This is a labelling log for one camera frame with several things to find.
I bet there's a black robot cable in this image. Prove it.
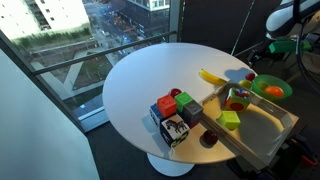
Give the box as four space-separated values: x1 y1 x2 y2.
292 0 320 96

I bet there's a wooden tray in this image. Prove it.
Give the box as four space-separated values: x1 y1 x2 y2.
199 81 300 168

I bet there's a grey plastic cube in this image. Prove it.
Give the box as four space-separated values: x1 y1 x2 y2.
181 100 204 129

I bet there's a dark metal window railing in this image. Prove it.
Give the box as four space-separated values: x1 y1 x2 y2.
31 30 178 76

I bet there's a black white zebra cube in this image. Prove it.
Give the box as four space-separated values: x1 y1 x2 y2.
159 113 191 149

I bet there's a white table pedestal base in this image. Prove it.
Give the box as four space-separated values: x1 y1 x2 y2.
146 152 196 178

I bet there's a multicolour printed soft cube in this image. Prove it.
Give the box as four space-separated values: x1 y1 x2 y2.
223 87 252 113

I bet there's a yellow toy banana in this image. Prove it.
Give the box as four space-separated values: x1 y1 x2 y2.
198 68 228 87

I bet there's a blue plastic cube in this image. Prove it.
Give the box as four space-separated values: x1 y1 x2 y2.
149 103 165 128

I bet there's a black support stand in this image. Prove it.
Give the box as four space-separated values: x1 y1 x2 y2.
226 133 320 180

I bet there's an orange plastic cube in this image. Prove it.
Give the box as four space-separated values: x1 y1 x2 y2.
156 94 178 118

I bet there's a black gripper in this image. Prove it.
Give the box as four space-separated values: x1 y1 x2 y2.
249 46 272 66

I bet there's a dark red toy ball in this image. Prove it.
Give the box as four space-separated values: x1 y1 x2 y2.
202 129 219 146

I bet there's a red clamp handle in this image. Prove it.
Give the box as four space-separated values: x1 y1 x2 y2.
300 154 318 168

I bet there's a yellow-green toy fruit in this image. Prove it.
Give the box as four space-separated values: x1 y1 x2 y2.
237 79 253 90

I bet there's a green plastic cube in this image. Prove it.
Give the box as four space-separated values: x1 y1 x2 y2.
174 91 194 113

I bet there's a green plastic bowl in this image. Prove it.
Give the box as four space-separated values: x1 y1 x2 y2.
251 74 294 102

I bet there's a green wrist mount bracket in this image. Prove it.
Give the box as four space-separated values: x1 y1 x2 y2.
268 39 313 54

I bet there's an orange round toy fruit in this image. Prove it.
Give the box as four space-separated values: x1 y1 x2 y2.
264 85 285 98

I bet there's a lime green cube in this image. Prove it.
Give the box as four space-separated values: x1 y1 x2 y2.
217 110 242 131

